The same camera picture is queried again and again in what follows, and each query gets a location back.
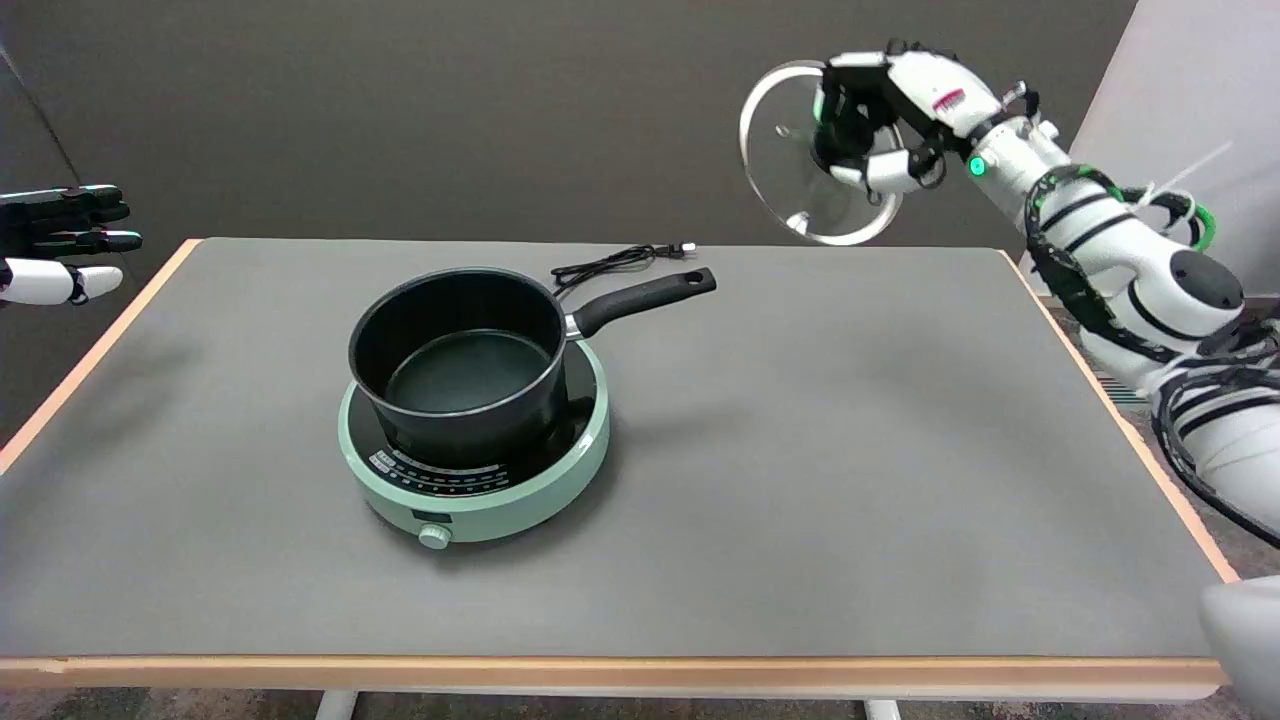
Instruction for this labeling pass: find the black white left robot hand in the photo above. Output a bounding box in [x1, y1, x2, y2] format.
[0, 184, 144, 307]

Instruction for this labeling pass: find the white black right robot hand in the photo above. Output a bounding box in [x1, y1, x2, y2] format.
[812, 40, 1005, 196]

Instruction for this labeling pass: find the glass pot lid black knob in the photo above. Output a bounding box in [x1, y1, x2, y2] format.
[739, 61, 904, 247]

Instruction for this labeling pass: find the green round induction cooker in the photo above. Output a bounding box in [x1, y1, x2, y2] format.
[337, 338, 611, 551]

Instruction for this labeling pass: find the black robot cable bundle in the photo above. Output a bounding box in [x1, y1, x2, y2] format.
[1022, 164, 1280, 549]

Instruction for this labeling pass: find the black power cord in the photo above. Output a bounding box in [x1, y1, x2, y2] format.
[550, 241, 698, 300]

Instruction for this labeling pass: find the black saucepan with handle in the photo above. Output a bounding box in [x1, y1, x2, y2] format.
[347, 266, 718, 469]

